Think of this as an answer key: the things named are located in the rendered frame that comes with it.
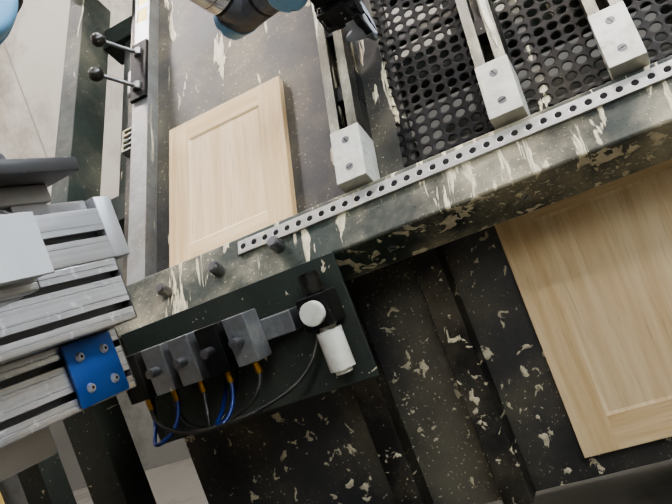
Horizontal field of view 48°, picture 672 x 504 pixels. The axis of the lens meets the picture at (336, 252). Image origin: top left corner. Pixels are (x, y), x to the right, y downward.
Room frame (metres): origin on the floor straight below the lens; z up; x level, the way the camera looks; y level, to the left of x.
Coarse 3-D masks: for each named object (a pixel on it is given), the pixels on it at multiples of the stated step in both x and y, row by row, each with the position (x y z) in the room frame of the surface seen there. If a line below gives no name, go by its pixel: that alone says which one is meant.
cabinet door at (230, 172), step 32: (256, 96) 1.72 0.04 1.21; (192, 128) 1.78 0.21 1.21; (224, 128) 1.73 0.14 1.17; (256, 128) 1.68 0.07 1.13; (192, 160) 1.74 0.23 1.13; (224, 160) 1.69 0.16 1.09; (256, 160) 1.64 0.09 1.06; (288, 160) 1.59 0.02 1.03; (192, 192) 1.69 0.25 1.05; (224, 192) 1.64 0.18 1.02; (256, 192) 1.60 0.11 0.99; (288, 192) 1.55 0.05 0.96; (192, 224) 1.65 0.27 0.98; (224, 224) 1.60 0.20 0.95; (256, 224) 1.55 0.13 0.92; (192, 256) 1.61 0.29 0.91
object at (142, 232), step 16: (144, 32) 2.01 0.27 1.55; (144, 112) 1.87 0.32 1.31; (144, 128) 1.84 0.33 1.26; (144, 144) 1.81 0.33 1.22; (144, 160) 1.79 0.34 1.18; (144, 176) 1.76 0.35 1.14; (144, 192) 1.74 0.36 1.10; (144, 208) 1.71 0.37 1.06; (144, 224) 1.69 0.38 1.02; (128, 240) 1.70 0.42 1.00; (144, 240) 1.67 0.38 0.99; (128, 256) 1.67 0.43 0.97; (144, 256) 1.65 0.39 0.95; (128, 272) 1.65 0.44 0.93; (144, 272) 1.63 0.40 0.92
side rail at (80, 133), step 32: (96, 0) 2.28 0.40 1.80; (64, 64) 2.13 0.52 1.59; (96, 64) 2.17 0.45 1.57; (64, 96) 2.06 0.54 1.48; (96, 96) 2.11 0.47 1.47; (64, 128) 1.99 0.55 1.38; (96, 128) 2.06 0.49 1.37; (96, 160) 2.01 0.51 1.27; (64, 192) 1.87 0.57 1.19; (96, 192) 1.97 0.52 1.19
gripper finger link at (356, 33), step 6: (366, 18) 1.55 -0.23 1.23; (354, 24) 1.55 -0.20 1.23; (354, 30) 1.57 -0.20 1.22; (360, 30) 1.57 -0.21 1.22; (372, 30) 1.56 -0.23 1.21; (348, 36) 1.58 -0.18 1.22; (354, 36) 1.58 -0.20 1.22; (360, 36) 1.58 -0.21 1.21; (366, 36) 1.58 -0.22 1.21; (372, 36) 1.58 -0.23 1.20
